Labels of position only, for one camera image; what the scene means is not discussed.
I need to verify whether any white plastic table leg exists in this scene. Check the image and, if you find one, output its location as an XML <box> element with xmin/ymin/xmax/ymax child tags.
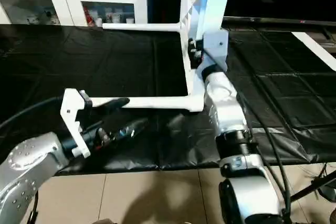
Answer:
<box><xmin>79</xmin><ymin>95</ymin><xmax>204</xmax><ymax>112</ymax></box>
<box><xmin>102</xmin><ymin>23</ymin><xmax>185</xmax><ymax>32</ymax></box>

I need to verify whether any black work mat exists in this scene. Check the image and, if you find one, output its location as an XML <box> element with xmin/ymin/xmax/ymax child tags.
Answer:
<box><xmin>0</xmin><ymin>24</ymin><xmax>336</xmax><ymax>175</ymax></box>

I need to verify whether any white glass-door cabinet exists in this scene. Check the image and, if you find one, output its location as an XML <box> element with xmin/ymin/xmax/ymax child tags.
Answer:
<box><xmin>0</xmin><ymin>0</ymin><xmax>150</xmax><ymax>27</ymax></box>

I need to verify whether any black tripod stand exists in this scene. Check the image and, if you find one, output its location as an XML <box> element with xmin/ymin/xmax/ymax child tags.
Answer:
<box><xmin>290</xmin><ymin>172</ymin><xmax>336</xmax><ymax>204</ymax></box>

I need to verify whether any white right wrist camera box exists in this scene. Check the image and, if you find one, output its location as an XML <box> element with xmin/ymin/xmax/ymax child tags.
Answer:
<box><xmin>202</xmin><ymin>30</ymin><xmax>229</xmax><ymax>73</ymax></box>

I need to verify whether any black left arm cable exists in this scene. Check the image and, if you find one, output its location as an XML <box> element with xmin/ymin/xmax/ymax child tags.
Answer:
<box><xmin>0</xmin><ymin>97</ymin><xmax>65</xmax><ymax>130</ymax></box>

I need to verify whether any dark metal rail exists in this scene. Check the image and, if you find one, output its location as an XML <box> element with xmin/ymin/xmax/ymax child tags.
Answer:
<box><xmin>223</xmin><ymin>16</ymin><xmax>336</xmax><ymax>26</ymax></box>

